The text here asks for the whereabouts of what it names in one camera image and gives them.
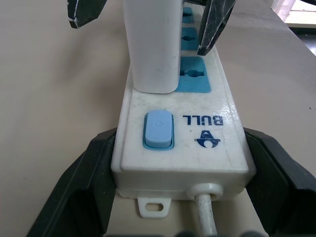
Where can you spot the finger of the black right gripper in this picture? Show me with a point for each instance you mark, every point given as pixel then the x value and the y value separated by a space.
pixel 213 27
pixel 82 12

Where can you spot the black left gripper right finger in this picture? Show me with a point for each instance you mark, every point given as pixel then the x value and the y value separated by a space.
pixel 279 182

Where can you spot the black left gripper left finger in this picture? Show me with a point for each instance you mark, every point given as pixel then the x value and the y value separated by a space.
pixel 81 187

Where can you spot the white charger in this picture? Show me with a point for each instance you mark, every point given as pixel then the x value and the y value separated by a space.
pixel 154 47

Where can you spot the white blue power strip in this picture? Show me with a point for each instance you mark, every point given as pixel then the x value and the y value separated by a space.
pixel 187 138

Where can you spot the pale background furniture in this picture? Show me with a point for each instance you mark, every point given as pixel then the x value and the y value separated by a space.
pixel 296 11

